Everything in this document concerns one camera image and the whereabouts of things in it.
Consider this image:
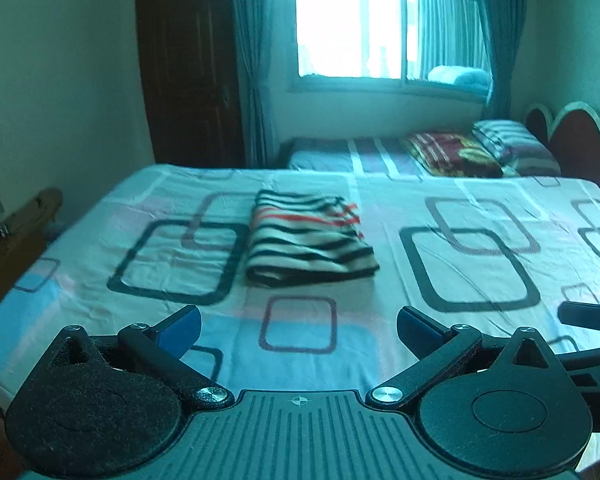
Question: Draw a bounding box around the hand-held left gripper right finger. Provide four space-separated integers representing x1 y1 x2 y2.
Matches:
365 305 564 414

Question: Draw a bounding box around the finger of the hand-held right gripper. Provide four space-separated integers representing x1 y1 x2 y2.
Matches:
557 301 600 332

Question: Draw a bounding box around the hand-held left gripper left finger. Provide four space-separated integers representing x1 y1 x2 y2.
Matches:
45 305 236 411

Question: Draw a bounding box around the striped knit sweater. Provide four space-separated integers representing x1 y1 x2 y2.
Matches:
244 189 381 290

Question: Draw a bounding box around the patterned bedsheet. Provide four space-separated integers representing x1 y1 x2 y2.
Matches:
0 162 600 407

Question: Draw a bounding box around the red scalloped headboard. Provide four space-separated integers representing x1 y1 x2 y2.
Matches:
525 101 600 197

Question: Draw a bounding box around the red folded blanket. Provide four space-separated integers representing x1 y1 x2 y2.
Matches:
405 131 505 179

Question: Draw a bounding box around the striped pillow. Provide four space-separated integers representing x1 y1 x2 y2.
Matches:
472 119 562 174

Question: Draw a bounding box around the striped bedsheet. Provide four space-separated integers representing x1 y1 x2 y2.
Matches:
285 136 562 179

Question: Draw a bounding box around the dark wooden door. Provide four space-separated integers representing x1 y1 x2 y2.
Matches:
135 0 247 169

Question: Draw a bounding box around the blue curtain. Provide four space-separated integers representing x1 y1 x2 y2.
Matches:
472 0 532 122
227 0 282 169

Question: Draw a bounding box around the window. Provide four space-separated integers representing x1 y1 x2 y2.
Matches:
280 0 494 94

